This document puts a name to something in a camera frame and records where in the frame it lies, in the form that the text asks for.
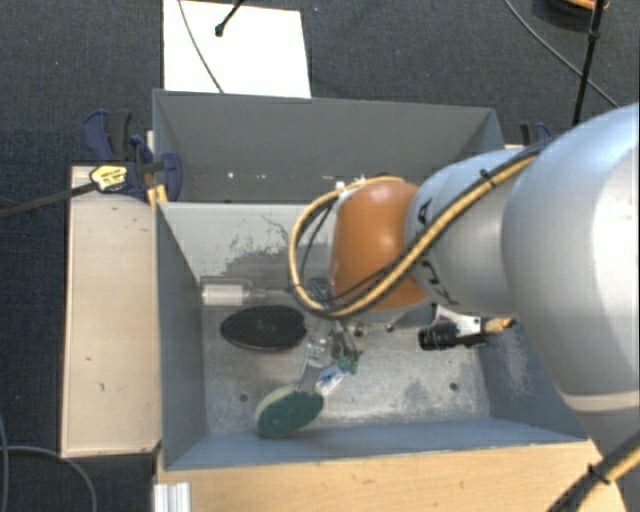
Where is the black cylinder on white bracket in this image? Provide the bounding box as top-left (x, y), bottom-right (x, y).
top-left (417, 308), bottom-right (503, 352)

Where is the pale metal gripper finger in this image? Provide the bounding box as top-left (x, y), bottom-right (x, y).
top-left (297, 338), bottom-right (327, 394)
top-left (313, 366), bottom-right (346, 398)

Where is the pale wood board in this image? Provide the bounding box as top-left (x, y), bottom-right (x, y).
top-left (59, 164), bottom-right (164, 459)

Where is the black oval brush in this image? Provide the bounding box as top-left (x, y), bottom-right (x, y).
top-left (219, 304), bottom-right (308, 354)

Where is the grey metal bin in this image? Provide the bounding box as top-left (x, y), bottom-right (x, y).
top-left (151, 88), bottom-right (590, 472)

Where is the green and yellow round sponge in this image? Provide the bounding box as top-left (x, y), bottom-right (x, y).
top-left (254, 383), bottom-right (326, 441)

